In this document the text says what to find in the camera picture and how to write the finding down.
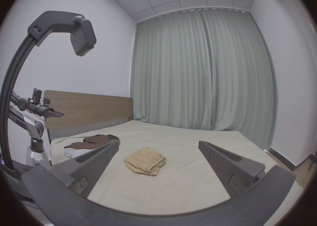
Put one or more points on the white garment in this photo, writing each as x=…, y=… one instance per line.
x=74, y=153

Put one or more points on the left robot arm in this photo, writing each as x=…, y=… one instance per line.
x=32, y=123

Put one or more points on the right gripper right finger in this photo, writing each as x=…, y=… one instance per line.
x=230, y=168

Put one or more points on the black garment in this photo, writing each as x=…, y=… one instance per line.
x=112, y=136

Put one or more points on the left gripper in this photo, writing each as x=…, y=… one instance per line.
x=44, y=111

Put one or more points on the brown garment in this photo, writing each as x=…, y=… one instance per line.
x=91, y=140

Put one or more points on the bed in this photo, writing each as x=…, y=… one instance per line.
x=185, y=145

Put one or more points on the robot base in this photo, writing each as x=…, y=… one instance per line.
x=37, y=158

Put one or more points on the tan shorts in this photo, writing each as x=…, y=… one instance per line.
x=143, y=161

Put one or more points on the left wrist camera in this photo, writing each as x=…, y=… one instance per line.
x=47, y=101

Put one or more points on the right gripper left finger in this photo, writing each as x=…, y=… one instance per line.
x=91, y=168

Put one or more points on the green garment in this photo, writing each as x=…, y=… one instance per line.
x=116, y=142

